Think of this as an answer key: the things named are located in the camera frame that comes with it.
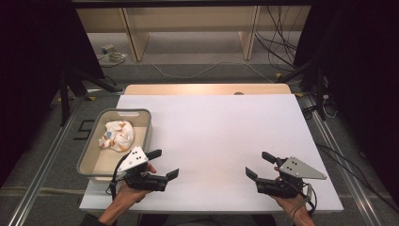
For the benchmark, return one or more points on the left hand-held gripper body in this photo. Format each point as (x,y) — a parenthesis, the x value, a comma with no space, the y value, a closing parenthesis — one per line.
(133,160)

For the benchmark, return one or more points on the light wooden shelf unit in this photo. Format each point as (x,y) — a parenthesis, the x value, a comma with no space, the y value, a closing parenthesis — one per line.
(188,19)

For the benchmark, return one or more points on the aluminium floor rail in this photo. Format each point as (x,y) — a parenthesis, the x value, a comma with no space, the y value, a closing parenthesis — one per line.
(40,175)
(345,175)

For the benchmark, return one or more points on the wooden table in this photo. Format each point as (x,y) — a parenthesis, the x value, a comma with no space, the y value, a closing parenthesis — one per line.
(188,89)

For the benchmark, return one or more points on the beige basket with grey rim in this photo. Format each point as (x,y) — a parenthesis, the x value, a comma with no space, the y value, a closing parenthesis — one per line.
(94,163)

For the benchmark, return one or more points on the person's right hand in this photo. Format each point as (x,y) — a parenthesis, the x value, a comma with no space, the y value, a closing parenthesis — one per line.
(293,204)

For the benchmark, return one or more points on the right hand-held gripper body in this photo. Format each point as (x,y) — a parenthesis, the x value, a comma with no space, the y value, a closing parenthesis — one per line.
(299,169)

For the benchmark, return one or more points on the black curtain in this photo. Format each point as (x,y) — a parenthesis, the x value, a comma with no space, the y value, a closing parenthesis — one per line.
(360,78)
(34,78)

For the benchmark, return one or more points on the grey power adapter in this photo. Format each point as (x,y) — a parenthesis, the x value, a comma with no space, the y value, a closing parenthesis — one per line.
(107,49)

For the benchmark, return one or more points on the black tripod stand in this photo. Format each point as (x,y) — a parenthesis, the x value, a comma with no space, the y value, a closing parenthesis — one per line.
(73,84)
(316,78)

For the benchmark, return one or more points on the white table cover board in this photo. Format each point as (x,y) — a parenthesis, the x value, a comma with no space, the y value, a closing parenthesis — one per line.
(213,135)

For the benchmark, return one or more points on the white patterned cloth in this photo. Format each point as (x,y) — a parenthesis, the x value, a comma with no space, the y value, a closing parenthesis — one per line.
(117,135)

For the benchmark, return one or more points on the person's left hand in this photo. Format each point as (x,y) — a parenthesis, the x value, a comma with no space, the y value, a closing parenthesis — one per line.
(130,195)

